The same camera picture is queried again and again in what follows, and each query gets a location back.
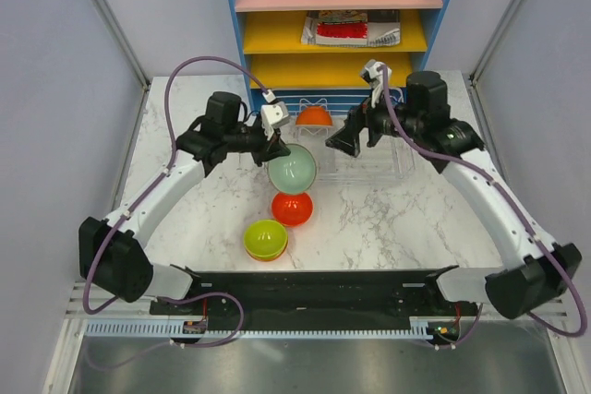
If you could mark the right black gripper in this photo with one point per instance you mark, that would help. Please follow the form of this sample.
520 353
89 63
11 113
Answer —
347 138

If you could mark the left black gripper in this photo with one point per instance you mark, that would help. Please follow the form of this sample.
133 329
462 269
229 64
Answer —
268 149

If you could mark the pale green bowl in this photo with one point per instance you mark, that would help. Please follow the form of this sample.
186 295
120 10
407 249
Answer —
293 174

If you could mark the orange bowl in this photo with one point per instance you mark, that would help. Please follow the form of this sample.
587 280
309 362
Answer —
267 258
314 116

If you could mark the clear wire dish rack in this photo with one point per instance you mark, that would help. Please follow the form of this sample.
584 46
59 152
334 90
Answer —
333 127

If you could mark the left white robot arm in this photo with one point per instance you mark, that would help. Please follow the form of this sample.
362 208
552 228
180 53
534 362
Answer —
111 250

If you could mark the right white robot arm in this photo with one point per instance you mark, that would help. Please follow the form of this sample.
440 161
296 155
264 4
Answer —
535 267

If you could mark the red plastic bowl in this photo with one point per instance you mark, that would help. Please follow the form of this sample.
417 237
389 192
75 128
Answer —
292 210

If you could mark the lime green bowl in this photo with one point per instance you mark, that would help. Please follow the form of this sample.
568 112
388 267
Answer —
265 237

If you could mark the orange bowl under green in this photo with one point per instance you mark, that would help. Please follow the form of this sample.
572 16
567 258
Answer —
267 258

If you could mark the red cover magazine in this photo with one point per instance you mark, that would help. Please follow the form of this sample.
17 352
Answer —
336 28

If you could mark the blue shelf unit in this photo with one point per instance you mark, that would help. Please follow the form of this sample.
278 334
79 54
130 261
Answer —
310 51

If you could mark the spiral notebook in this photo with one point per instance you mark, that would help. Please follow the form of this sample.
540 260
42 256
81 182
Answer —
384 27

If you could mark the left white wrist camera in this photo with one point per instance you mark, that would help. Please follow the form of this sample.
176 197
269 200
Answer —
274 115

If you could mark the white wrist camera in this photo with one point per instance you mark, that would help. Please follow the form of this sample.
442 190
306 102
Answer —
372 74
274 115

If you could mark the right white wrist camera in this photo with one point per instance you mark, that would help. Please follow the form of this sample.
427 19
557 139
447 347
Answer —
372 74

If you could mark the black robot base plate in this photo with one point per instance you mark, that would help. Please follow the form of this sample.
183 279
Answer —
354 299

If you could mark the white slotted cable duct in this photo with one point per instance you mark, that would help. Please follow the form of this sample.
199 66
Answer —
180 329

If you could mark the aluminium frame rail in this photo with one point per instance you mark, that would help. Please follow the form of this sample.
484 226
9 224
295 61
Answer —
554 310

